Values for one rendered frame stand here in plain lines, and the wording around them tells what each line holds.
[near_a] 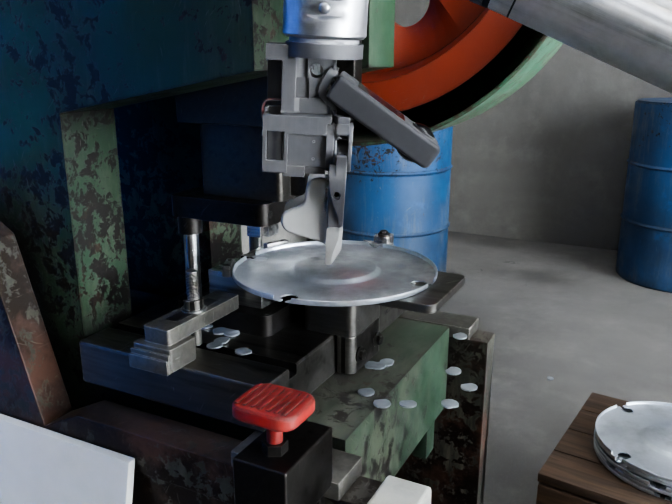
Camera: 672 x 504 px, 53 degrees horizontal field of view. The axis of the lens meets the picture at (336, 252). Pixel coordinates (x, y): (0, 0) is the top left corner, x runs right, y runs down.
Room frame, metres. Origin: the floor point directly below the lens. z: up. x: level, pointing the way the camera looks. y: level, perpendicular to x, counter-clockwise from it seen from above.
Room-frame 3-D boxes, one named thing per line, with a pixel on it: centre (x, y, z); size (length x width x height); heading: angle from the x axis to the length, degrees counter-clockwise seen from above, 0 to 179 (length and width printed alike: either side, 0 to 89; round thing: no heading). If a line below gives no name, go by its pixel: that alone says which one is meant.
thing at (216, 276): (0.98, 0.11, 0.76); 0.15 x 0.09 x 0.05; 153
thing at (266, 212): (0.98, 0.12, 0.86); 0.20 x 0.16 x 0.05; 153
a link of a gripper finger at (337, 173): (0.63, 0.00, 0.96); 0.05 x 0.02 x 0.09; 179
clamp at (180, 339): (0.83, 0.19, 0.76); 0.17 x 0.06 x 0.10; 153
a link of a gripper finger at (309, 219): (0.63, 0.02, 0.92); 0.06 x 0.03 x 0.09; 90
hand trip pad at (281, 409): (0.58, 0.06, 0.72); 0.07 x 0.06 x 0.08; 63
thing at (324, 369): (0.98, 0.11, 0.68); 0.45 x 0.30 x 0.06; 153
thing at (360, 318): (0.90, -0.04, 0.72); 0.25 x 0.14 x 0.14; 63
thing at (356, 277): (0.92, 0.00, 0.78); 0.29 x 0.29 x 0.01
